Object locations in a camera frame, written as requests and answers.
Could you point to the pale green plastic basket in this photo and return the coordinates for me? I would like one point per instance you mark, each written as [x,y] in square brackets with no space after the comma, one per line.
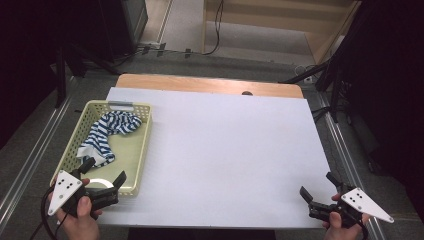
[130,150]

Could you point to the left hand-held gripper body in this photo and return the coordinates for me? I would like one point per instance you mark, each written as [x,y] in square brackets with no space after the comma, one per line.
[65,190]

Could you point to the light wooden shelf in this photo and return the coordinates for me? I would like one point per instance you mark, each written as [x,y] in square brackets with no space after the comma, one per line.
[253,16]

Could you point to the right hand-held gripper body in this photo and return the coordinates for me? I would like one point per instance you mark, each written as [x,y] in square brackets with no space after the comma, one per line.
[363,205]

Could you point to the dark cabinet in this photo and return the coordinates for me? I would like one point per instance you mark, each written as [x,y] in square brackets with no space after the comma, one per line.
[113,26]

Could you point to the person's left hand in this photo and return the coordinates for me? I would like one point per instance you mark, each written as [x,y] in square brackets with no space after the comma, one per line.
[80,226]

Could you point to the person's right hand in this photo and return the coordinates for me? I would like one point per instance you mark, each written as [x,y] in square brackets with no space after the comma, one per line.
[340,233]

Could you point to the aluminium floor rail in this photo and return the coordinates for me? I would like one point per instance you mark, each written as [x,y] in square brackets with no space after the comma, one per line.
[33,160]
[346,160]

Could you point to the black metal stand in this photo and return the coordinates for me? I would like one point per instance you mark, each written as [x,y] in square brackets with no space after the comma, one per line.
[334,96]
[60,83]

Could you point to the black curtain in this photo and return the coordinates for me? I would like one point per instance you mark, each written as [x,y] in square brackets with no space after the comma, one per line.
[393,83]
[30,50]

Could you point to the blue white striped polo shirt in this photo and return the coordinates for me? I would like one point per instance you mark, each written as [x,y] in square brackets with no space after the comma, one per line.
[100,133]

